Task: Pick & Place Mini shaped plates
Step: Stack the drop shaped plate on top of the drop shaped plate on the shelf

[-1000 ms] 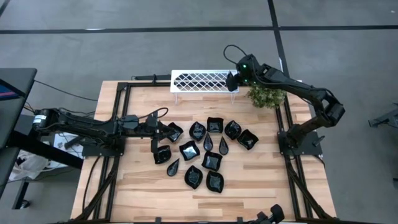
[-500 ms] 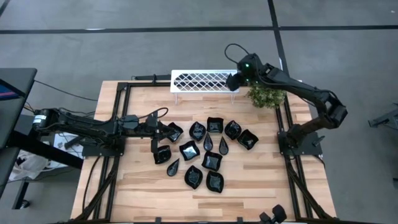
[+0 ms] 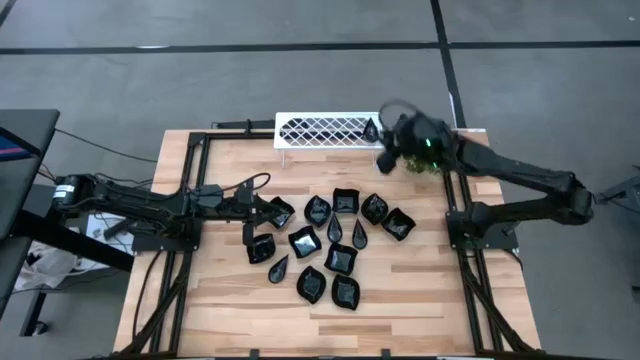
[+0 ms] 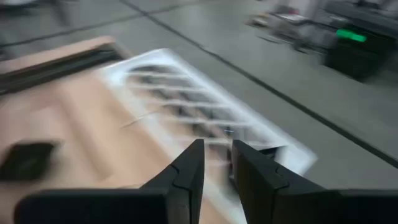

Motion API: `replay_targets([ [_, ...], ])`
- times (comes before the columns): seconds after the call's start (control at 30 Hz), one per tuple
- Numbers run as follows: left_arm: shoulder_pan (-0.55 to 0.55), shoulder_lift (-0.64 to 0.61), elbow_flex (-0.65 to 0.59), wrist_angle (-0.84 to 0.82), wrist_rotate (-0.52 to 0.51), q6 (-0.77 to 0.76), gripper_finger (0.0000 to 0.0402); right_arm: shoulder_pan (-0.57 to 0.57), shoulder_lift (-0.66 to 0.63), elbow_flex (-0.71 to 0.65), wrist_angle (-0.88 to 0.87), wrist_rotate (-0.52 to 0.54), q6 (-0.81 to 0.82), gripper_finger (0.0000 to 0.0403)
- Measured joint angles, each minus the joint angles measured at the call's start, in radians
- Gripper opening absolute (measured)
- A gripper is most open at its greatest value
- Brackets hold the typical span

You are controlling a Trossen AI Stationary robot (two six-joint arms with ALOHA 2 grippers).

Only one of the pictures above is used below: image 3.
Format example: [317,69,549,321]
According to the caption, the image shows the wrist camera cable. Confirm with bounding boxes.
[378,98,422,132]
[222,172,272,195]

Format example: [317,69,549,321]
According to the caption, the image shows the green potted plant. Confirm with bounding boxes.
[401,153,445,177]

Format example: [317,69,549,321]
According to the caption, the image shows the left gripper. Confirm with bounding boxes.
[225,197,281,247]

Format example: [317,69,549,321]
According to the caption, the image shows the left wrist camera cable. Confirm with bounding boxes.
[222,172,272,195]

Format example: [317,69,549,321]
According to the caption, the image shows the blue screen laptop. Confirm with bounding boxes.
[0,127,42,162]

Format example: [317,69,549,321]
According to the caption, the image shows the black rear crossbar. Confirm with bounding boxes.
[212,118,277,132]

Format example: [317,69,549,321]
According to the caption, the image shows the white paper sheet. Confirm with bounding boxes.
[85,209,137,256]

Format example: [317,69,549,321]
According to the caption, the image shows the white plastic bag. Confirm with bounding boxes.
[13,239,104,292]

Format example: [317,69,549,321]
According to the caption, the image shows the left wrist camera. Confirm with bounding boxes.
[234,179,254,205]

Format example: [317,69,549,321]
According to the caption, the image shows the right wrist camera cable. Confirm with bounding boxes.
[378,98,422,132]

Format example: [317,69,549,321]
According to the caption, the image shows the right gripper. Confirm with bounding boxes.
[375,113,451,175]

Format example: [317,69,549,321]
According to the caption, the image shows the black side desk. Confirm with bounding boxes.
[0,108,61,321]

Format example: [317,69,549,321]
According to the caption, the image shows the black floor cable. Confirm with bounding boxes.
[53,128,159,165]

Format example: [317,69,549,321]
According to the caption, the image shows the black desk leg beam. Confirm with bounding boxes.
[9,209,136,274]

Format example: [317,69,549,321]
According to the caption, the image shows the white lattice wire rack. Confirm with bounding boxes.
[273,111,386,169]

